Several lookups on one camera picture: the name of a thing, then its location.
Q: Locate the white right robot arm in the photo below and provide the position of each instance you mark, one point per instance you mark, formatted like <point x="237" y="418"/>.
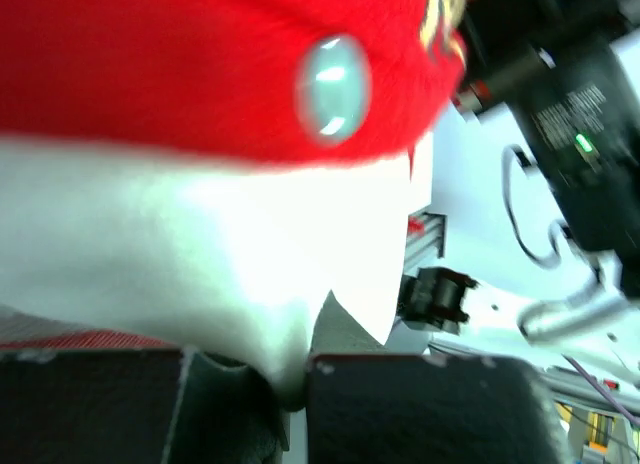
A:
<point x="575" y="324"/>

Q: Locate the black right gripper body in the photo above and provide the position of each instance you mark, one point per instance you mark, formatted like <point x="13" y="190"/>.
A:
<point x="552" y="63"/>

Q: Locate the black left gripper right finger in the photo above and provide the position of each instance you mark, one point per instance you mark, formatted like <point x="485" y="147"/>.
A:
<point x="388" y="408"/>

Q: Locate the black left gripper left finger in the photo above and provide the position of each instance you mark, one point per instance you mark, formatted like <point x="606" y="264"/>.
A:
<point x="154" y="406"/>

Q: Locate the white pillow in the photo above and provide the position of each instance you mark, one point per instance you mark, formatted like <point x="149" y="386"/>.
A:
<point x="233" y="260"/>

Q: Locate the aluminium front rail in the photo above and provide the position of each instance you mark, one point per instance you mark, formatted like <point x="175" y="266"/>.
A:
<point x="425" y="241"/>

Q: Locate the red patterned pillowcase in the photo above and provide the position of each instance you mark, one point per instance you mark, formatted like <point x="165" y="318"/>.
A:
<point x="240" y="87"/>

